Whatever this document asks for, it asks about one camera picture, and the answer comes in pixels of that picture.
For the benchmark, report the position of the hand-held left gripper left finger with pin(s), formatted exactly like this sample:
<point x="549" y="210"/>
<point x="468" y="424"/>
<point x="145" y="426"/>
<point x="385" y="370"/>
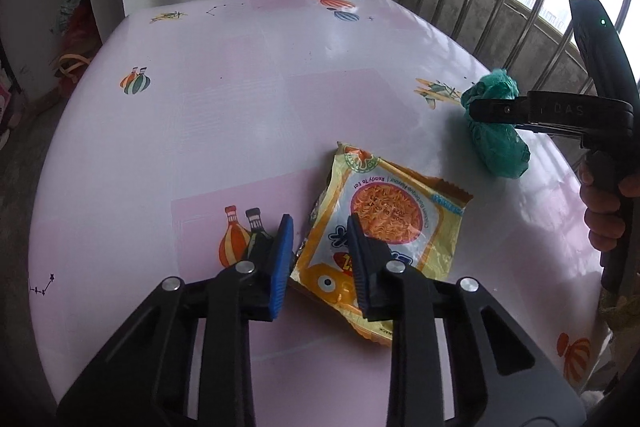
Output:
<point x="280" y="267"/>

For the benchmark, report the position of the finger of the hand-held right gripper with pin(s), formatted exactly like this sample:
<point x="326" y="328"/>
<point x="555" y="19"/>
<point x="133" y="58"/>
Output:
<point x="550" y="112"/>

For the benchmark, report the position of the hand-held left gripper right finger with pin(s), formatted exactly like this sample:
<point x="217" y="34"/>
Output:
<point x="362" y="277"/>

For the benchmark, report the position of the green plastic bag roll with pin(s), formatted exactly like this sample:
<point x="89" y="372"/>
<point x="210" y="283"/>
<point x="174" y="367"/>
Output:
<point x="495" y="152"/>

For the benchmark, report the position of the yellow noodle packet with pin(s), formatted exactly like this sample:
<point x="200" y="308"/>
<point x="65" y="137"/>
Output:
<point x="400" y="207"/>

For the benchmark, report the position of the person's right forearm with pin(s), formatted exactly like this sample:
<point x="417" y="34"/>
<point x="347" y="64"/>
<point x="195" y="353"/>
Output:
<point x="610" y="312"/>

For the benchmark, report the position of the person's right hand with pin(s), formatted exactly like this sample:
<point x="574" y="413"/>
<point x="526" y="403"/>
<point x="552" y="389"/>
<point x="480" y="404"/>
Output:
<point x="605" y="222"/>

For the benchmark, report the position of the colourful clothes pile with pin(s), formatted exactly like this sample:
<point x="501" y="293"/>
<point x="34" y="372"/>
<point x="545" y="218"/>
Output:
<point x="75" y="22"/>

